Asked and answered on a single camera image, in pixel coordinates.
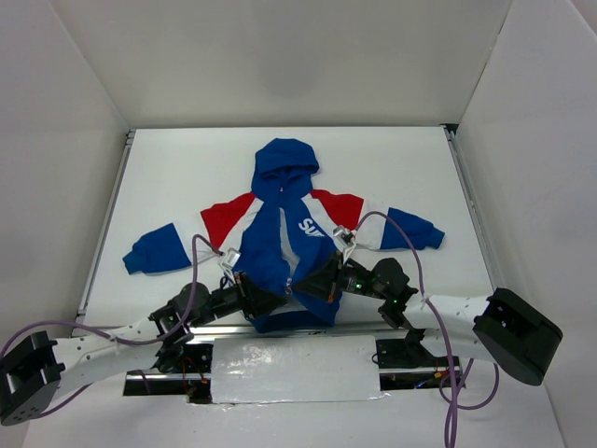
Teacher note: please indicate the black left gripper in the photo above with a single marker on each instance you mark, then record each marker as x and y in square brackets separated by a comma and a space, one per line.
[245, 295]

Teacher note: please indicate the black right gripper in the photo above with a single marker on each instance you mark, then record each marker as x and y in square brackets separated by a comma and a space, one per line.
[332, 278]

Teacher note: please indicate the silver metal zipper slider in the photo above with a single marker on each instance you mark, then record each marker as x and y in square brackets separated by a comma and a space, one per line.
[288, 286]

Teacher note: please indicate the blue red white hooded jacket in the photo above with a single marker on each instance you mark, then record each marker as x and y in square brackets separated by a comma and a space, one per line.
[283, 227]

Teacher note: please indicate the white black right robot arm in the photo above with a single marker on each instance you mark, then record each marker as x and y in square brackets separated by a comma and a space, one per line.
[502, 328]

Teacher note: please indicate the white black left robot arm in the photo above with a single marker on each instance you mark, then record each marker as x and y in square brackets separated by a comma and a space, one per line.
[40, 369]

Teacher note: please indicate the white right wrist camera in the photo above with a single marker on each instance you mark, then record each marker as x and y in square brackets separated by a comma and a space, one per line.
[347, 241]

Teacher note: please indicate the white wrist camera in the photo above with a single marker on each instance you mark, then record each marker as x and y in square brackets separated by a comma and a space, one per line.
[347, 241]
[229, 259]

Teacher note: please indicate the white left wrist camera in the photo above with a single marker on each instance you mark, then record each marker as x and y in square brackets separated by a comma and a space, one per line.
[229, 259]

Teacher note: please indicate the aluminium front frame rail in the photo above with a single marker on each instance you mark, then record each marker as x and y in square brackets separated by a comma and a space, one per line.
[376, 329]

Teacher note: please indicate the aluminium left side rail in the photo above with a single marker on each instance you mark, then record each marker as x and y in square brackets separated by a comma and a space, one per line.
[85, 297]

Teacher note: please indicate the aluminium right side rail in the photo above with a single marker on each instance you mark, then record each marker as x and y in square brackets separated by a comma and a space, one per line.
[473, 206]

